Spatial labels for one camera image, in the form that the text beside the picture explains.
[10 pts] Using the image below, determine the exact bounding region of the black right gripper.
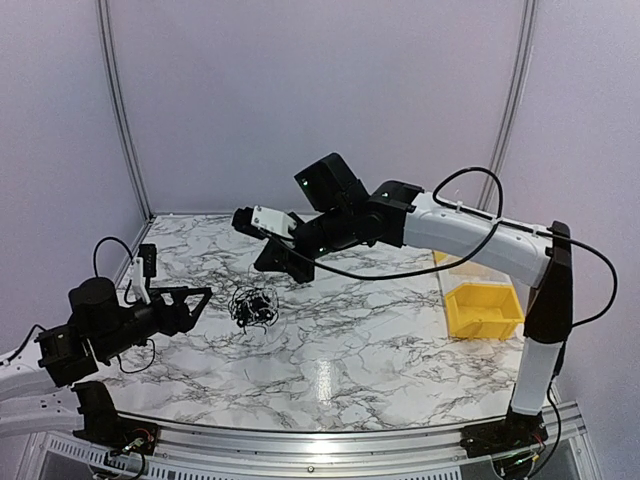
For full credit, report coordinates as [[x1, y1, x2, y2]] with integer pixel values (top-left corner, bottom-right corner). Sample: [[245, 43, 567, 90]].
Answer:
[[254, 204, 356, 285]]

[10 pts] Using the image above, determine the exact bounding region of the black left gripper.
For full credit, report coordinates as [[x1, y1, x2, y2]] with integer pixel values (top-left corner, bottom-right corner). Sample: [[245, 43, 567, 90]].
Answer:
[[96, 287, 212, 362]]

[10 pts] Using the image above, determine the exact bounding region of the cable bundle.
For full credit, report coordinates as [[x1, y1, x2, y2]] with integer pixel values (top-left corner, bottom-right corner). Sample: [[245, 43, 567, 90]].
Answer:
[[228, 264, 281, 337]]

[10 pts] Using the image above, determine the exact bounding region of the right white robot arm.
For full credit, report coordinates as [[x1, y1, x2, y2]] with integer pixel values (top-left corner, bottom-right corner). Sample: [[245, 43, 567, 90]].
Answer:
[[233, 153, 573, 457]]

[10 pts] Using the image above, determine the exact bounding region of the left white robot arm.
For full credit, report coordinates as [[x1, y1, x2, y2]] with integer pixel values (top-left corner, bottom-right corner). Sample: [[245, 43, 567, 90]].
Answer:
[[1, 277, 212, 454]]

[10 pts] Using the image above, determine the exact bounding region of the yellow plastic bin far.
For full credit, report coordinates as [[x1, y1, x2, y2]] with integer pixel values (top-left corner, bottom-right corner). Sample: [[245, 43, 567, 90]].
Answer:
[[433, 251, 459, 266]]

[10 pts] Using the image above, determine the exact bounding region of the yellow plastic bin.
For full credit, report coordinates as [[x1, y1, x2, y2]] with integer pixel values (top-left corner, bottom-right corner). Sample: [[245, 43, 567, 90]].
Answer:
[[433, 251, 459, 266], [444, 283, 524, 341]]

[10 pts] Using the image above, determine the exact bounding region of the clear plastic bin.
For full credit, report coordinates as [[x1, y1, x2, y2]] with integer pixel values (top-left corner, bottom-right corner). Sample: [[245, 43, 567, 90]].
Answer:
[[438, 262, 511, 291]]

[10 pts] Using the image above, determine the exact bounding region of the yellow plastic bin near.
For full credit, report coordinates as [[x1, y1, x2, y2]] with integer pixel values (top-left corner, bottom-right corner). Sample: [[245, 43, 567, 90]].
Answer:
[[444, 283, 524, 341]]

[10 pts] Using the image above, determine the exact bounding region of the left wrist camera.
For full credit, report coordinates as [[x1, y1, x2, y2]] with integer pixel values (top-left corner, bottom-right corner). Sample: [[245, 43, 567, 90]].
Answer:
[[131, 243, 157, 304]]

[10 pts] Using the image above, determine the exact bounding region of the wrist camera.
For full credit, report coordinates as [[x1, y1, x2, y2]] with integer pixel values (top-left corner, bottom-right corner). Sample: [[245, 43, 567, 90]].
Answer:
[[131, 243, 157, 304], [231, 206, 298, 240]]

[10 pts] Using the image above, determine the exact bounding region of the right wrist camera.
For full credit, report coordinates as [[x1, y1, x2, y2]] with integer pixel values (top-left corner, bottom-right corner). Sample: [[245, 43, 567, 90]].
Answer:
[[231, 206, 298, 240]]

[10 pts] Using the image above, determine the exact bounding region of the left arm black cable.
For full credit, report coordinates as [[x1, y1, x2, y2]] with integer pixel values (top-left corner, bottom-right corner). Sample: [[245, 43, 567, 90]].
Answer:
[[92, 236, 156, 374]]

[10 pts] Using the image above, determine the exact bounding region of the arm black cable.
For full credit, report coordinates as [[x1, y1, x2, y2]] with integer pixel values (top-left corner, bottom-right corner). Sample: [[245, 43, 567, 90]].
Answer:
[[269, 167, 619, 326], [92, 236, 156, 374]]

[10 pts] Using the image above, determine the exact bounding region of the aluminium front rail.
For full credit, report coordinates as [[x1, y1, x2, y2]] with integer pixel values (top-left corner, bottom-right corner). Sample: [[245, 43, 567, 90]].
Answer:
[[16, 403, 601, 479]]

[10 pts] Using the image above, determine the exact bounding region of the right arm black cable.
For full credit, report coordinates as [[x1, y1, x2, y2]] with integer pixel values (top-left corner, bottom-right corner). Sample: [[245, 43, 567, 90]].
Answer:
[[269, 167, 619, 326]]

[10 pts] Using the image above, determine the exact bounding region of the left aluminium corner post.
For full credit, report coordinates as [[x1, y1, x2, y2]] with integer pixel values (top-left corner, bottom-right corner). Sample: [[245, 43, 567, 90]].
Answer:
[[95, 0, 154, 222]]

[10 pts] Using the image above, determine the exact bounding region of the aluminium corner post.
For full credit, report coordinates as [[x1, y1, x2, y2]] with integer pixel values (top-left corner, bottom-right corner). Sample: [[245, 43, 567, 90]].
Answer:
[[477, 0, 537, 214], [95, 0, 154, 222]]

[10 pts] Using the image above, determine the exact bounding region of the right aluminium corner post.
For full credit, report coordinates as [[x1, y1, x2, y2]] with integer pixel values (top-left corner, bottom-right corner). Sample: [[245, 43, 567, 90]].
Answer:
[[477, 0, 537, 214]]

